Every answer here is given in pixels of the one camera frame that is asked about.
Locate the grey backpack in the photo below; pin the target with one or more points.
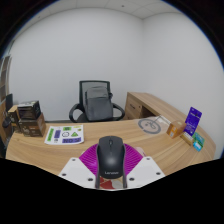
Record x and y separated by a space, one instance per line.
98 105

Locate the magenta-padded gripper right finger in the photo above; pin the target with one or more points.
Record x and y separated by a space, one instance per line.
133 161

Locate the white printed sticker sheet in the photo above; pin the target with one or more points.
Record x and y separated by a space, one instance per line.
65 135

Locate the purple card in wooden stand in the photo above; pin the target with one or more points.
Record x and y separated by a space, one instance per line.
193 120

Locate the green and blue packet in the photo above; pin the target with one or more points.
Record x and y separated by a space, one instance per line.
198 141

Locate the wide brown carton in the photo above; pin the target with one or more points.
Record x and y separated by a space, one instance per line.
33 128

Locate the black carton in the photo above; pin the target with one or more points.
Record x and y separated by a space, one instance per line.
29 110

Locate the black mesh office chair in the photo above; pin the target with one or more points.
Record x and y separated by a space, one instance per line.
76 111

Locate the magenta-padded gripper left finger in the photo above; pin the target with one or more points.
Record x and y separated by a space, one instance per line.
87 161

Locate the black computer mouse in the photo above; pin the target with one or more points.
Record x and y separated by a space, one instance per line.
110 156

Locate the small orange box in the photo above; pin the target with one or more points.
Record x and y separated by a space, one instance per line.
175 129

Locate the wooden side desk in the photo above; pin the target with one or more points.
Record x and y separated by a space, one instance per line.
146 103

